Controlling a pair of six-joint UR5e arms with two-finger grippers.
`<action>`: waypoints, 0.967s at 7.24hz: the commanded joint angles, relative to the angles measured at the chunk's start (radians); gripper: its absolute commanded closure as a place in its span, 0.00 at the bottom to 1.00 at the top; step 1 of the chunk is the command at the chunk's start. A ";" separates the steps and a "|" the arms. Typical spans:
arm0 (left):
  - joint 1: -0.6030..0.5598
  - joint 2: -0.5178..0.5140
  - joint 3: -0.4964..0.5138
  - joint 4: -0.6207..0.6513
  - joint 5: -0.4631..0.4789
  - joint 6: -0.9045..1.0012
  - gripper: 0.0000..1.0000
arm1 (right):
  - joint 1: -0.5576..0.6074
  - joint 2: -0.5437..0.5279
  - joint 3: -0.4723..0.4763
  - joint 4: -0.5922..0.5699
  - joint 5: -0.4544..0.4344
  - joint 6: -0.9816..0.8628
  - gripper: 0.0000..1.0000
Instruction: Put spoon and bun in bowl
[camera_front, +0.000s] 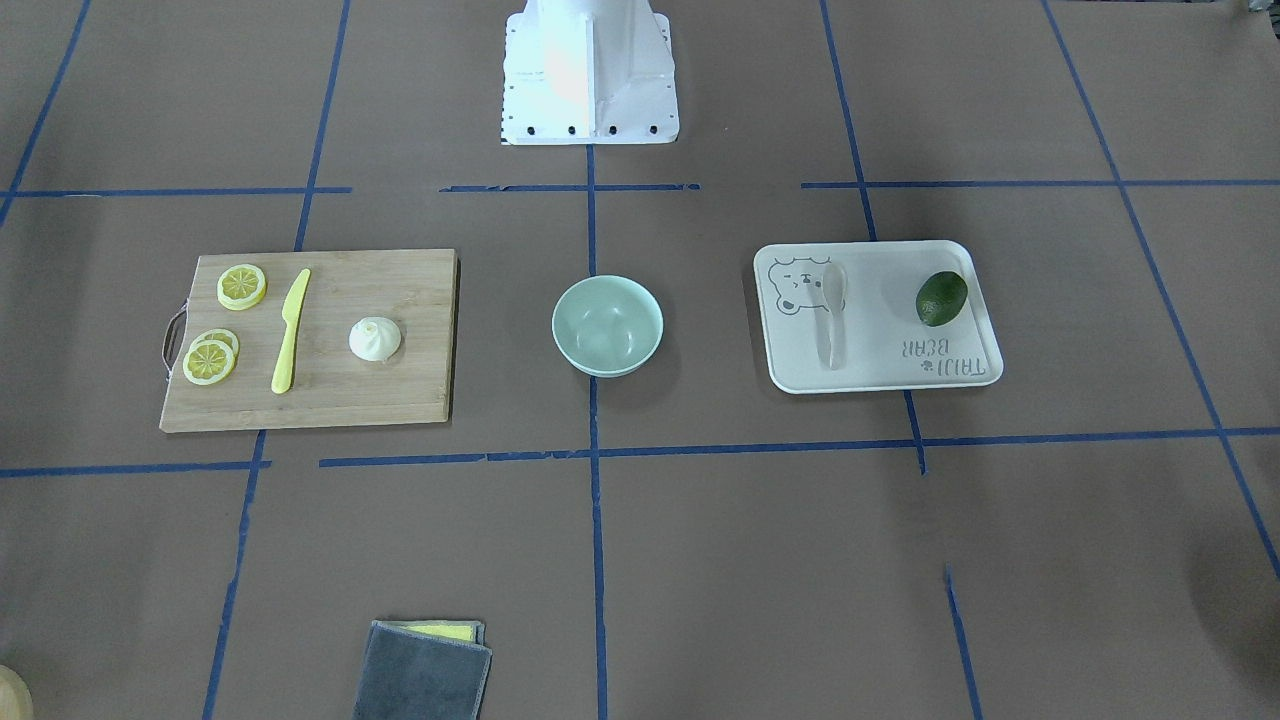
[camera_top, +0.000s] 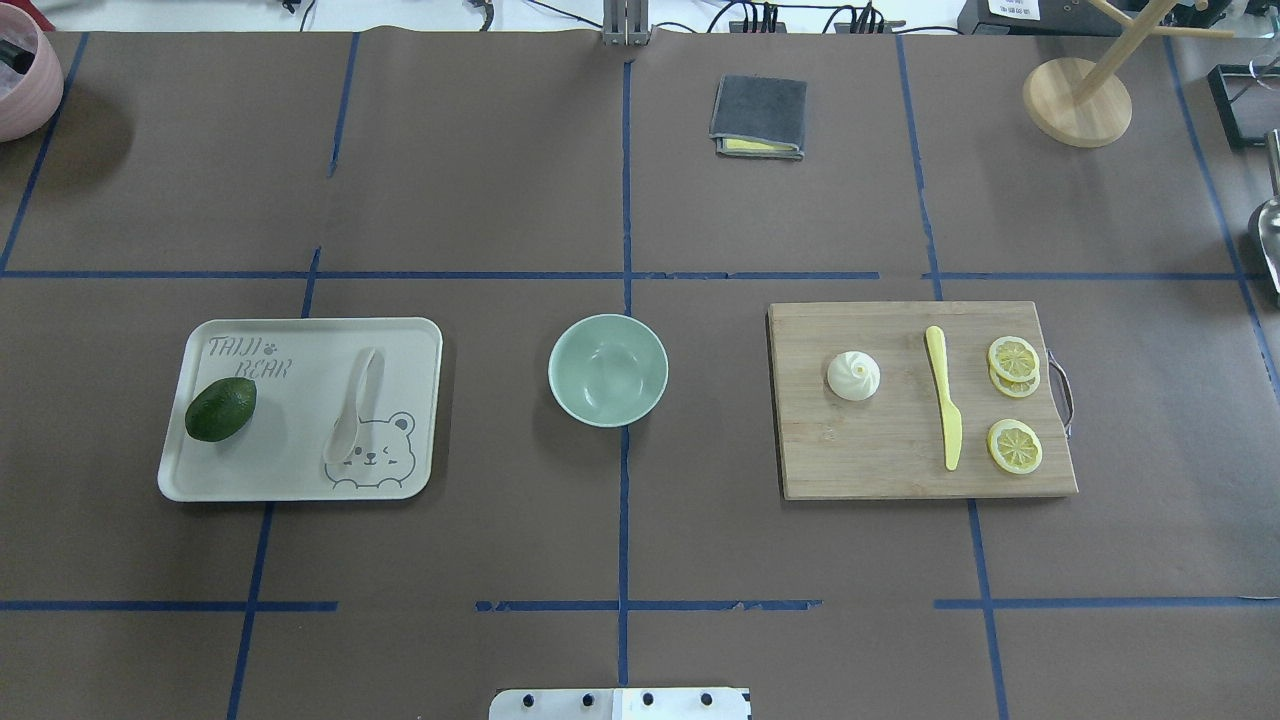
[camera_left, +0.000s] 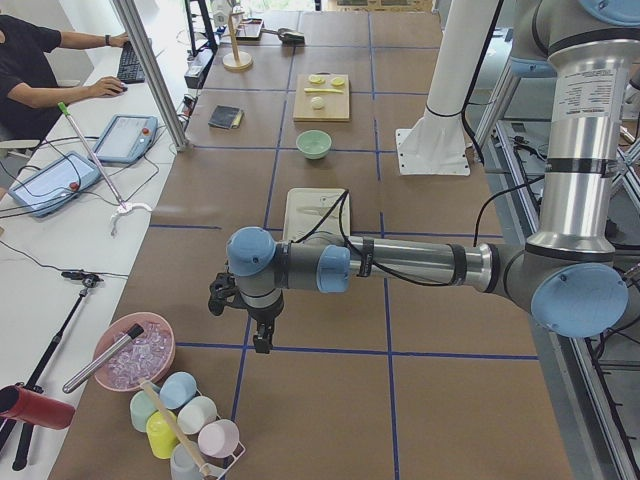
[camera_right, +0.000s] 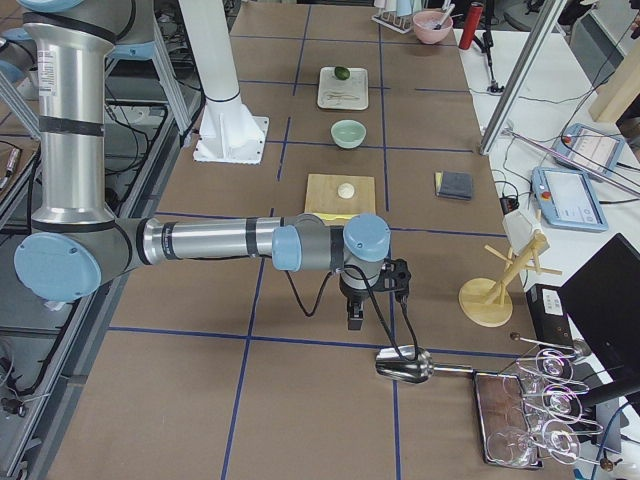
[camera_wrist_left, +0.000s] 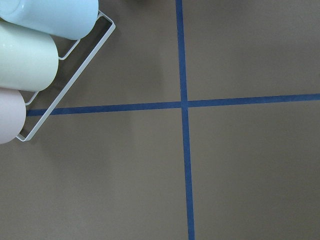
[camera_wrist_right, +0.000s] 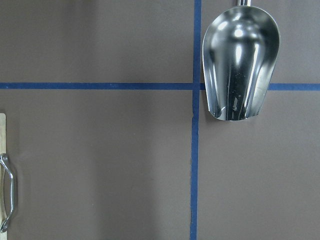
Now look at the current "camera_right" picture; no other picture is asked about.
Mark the blue teach pendant far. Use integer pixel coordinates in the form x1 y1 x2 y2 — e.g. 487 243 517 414
553 123 624 177

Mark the blue teach pendant near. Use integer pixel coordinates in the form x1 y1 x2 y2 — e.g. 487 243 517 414
531 167 609 232

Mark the grey folded cloth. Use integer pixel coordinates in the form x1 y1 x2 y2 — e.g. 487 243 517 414
439 171 474 200

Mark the wooden cutting board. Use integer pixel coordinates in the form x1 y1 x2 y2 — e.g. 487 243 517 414
304 174 376 215

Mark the yellow sponge cloth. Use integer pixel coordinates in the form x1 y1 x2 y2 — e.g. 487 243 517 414
435 171 444 196

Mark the pink bowl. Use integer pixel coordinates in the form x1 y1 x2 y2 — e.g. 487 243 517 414
412 11 453 45

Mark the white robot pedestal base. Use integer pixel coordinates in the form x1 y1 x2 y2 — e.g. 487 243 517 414
179 0 269 165

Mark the wooden cup tree stand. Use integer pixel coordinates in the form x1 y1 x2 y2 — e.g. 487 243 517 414
458 229 562 328

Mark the red bottle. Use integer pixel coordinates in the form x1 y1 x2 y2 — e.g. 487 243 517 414
458 1 484 50

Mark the metal scoop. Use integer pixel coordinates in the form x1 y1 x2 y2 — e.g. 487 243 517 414
375 345 474 384

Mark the white dish rack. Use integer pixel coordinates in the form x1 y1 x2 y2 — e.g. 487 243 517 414
371 0 424 34

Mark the yellow plastic knife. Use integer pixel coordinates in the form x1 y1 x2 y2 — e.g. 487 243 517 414
315 213 354 222

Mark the white steamed bun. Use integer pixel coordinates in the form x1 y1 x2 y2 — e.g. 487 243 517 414
337 182 355 199

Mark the white bear tray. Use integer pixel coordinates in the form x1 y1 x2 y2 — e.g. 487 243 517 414
317 66 369 111

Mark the black monitor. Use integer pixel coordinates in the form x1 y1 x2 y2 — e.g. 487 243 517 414
558 232 640 407

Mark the blue teach pendant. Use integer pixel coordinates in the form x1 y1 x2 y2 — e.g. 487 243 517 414
553 123 624 177
531 167 609 232

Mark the aluminium frame post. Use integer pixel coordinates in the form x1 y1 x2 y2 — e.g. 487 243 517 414
479 0 566 155

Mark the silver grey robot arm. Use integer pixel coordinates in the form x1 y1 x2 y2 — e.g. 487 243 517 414
14 1 410 330

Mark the light green bowl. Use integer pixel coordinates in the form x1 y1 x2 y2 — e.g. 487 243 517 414
330 119 367 149

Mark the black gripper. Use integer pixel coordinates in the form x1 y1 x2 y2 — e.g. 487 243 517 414
339 258 411 331

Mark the wine glass rack tray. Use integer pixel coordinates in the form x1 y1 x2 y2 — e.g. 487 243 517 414
473 332 604 470

